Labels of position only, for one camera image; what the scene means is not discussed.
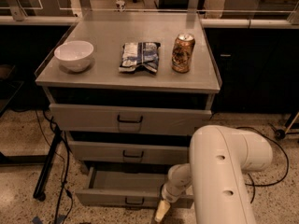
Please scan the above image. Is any blue white snack bag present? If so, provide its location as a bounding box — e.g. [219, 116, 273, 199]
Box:
[119, 42, 161, 74]

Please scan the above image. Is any white ceramic bowl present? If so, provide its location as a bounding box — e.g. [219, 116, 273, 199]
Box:
[54, 40, 94, 72]

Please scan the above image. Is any wheeled cart base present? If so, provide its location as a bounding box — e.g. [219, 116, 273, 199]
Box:
[275, 111, 299, 140]

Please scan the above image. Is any grey drawer cabinet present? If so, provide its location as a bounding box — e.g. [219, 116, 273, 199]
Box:
[35, 10, 222, 173]

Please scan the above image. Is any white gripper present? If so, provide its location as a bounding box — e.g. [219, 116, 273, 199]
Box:
[154, 181, 187, 223]

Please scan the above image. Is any black floor cable right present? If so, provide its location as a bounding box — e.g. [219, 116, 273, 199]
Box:
[236, 126, 290, 203]

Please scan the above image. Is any white horizontal rail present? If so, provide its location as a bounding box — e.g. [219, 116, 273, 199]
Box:
[0, 16, 299, 29]

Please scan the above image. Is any clear bottle in background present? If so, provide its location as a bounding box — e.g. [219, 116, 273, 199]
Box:
[116, 0, 125, 11]

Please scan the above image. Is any grey drawer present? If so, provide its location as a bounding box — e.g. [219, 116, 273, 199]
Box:
[74, 165, 194, 209]
[50, 104, 211, 135]
[69, 141, 189, 165]

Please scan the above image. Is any black stand leg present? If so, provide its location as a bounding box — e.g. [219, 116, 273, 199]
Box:
[33, 127, 61, 202]

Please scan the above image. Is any orange soda can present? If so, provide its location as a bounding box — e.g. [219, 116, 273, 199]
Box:
[172, 33, 195, 73]

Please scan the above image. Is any black floor cable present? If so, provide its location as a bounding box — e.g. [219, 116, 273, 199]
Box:
[236, 126, 290, 203]
[35, 110, 75, 224]

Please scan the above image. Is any black floor cable left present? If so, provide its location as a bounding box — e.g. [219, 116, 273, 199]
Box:
[35, 110, 75, 224]

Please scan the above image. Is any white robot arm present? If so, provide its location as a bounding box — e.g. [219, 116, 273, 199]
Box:
[154, 125, 273, 224]

